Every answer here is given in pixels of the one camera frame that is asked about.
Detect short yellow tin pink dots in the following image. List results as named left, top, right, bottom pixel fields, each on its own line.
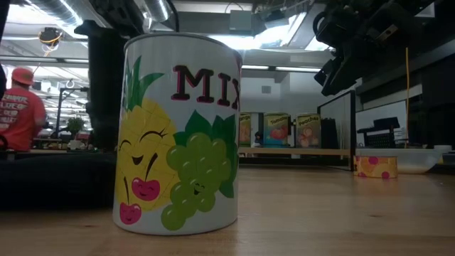
left=353, top=155, right=399, bottom=179

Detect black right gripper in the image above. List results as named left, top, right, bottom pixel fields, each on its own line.
left=321, top=53, right=360, bottom=97

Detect tomatoes tin can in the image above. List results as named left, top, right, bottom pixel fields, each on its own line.
left=262, top=112, right=291, bottom=148

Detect black metal frame stand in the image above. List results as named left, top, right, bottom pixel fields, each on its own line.
left=55, top=87, right=90, bottom=138

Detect peaches tin can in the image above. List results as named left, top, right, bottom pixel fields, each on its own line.
left=295, top=112, right=322, bottom=149

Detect large silver ventilation duct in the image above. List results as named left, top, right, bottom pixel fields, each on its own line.
left=21, top=0, right=93, bottom=36

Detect wooden shelf with black brackets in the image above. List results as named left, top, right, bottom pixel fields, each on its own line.
left=237, top=90, right=357, bottom=172

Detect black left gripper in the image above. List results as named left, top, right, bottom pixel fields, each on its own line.
left=87, top=35, right=122, bottom=153

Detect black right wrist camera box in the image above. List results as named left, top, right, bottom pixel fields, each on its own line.
left=314, top=67, right=335, bottom=87

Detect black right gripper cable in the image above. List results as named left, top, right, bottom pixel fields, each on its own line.
left=312, top=10, right=342, bottom=49

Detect hanging orange black cord reel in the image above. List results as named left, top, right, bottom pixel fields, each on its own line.
left=38, top=26, right=64, bottom=48

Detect grey ceiling box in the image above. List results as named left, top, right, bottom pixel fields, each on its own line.
left=229, top=9, right=254, bottom=32

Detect black case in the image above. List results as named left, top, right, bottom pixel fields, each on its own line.
left=319, top=118, right=341, bottom=149

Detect small silver ventilation duct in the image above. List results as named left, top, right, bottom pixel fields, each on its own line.
left=141, top=0, right=171, bottom=23

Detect mixed fruit tin can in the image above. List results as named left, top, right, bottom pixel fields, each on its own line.
left=112, top=32, right=244, bottom=236

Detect person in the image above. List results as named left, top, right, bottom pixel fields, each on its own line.
left=0, top=66, right=47, bottom=152

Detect mango tin can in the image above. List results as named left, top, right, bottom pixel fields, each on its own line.
left=238, top=112, right=252, bottom=148

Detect green potted plant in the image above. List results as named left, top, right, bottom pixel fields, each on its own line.
left=65, top=117, right=86, bottom=138

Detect black oven mitt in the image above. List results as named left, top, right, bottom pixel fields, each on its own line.
left=0, top=151, right=117, bottom=210

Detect black rack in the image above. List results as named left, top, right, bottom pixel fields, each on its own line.
left=356, top=116, right=402, bottom=149

